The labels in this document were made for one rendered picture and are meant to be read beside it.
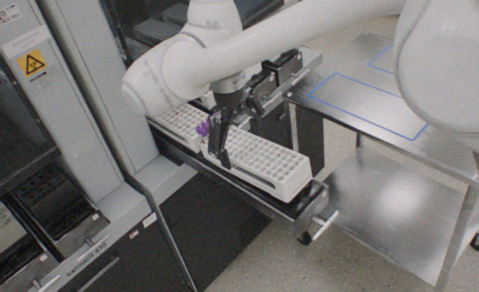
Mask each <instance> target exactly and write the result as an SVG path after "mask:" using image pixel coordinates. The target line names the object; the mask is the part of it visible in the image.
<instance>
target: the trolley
mask: <svg viewBox="0 0 479 292"><path fill-rule="evenodd" d="M392 52H393V39H391V38H386V37H383V36H379V35H376V34H374V33H371V32H368V31H362V32H361V33H360V34H359V35H358V36H357V37H356V38H355V39H353V40H351V41H350V42H348V43H347V44H346V45H345V46H344V47H342V48H341V49H340V50H338V51H337V52H336V53H335V54H334V55H331V56H330V57H328V59H327V60H326V61H324V62H323V63H322V64H321V65H320V66H318V67H317V68H315V69H314V70H312V71H311V72H310V73H308V74H307V75H306V76H304V78H302V79H301V80H300V81H299V82H298V83H295V84H294V85H293V86H292V87H291V88H289V89H288V90H287V91H285V92H284V93H282V99H283V100H284V111H285V118H286V124H287V138H288V146H289V150H292V151H294V152H298V153H299V146H298V137H297V128H296V119H295V111H294V105H297V106H299V107H301V108H303V109H305V110H307V111H309V112H311V113H313V114H316V115H318V116H320V117H322V118H325V119H327V120H330V121H332V122H335V123H336V124H338V125H339V126H342V127H344V128H346V129H348V130H351V131H353V132H355V133H356V149H355V150H354V151H353V152H352V153H351V154H350V155H349V156H348V157H346V158H345V160H344V161H343V162H342V163H341V164H340V165H339V166H338V167H337V168H336V169H335V170H334V171H333V172H332V173H331V174H329V176H328V177H327V178H326V179H325V180H324V181H323V182H322V183H324V184H326V185H328V188H329V203H328V204H327V205H326V206H325V207H324V209H323V211H322V212H321V213H320V214H319V215H318V217H320V218H322V219H323V220H324V221H326V220H327V219H328V218H329V217H330V216H331V215H332V214H333V213H334V212H335V211H338V212H339V215H338V217H337V218H336V219H335V220H334V222H332V223H331V225H332V226H334V227H336V228H337V229H338V230H340V231H342V232H344V233H345V234H346V235H348V236H350V237H351V238H352V239H355V240H357V241H358V242H360V243H361V244H363V245H364V246H366V247H368V248H369V249H370V250H371V251H373V252H374V253H376V254H378V255H379V256H382V257H383V258H385V259H386V260H387V261H390V262H391V263H392V264H394V265H395V266H397V267H399V268H400V269H402V270H403V271H406V272H407V273H409V274H410V275H412V276H414V277H415V278H417V279H418V280H420V281H422V282H423V283H425V284H426V285H428V286H430V287H431V288H432V289H434V291H433V292H444V290H445V288H446V286H447V283H448V279H449V278H450V274H451V271H452V269H453V267H454V266H455V264H456V263H457V261H458V260H459V258H460V257H461V256H462V254H463V252H465V250H466V249H467V247H468V245H469V244H470V245H471V246H472V247H473V248H474V249H476V250H477V251H479V233H478V231H479V201H478V196H479V174H478V170H477V167H476V165H475V160H474V158H473V153H472V151H471V150H470V149H468V148H467V147H466V146H464V145H462V144H460V142H459V141H457V140H456V139H455V138H454V137H453V136H452V135H451V134H448V133H446V132H443V131H441V130H437V129H435V128H434V127H431V126H430V125H428V124H427V123H426V122H425V121H423V120H422V119H420V118H419V117H418V116H417V115H416V114H415V113H414V112H413V111H412V110H410V109H409V108H408V106H407V104H406V103H405V102H404V100H403V98H402V97H401V94H400V93H399V91H398V87H397V85H396V81H395V77H394V72H393V66H392ZM364 137H367V138H369V139H371V140H373V141H376V142H377V143H378V144H380V145H383V146H385V147H388V148H390V149H392V150H395V151H397V152H399V153H401V154H403V155H405V156H407V157H411V158H413V159H415V160H416V161H417V162H420V163H422V164H424V165H427V166H429V167H431V168H433V169H435V170H438V171H439V172H442V173H445V174H447V175H449V176H451V177H454V178H456V179H458V180H460V181H462V182H465V184H467V185H468V188H467V191H466V193H465V194H464V193H462V192H459V191H457V190H455V189H453V188H451V187H449V186H446V185H444V184H441V183H440V182H437V181H436V180H435V179H432V178H430V177H428V176H426V175H424V174H422V173H420V172H417V171H415V170H413V169H411V168H409V167H406V166H404V165H402V164H400V163H398V162H396V161H393V160H392V159H391V158H389V157H386V156H384V155H382V154H379V153H377V152H375V151H373V150H371V149H369V148H367V147H364V146H363V144H364Z"/></svg>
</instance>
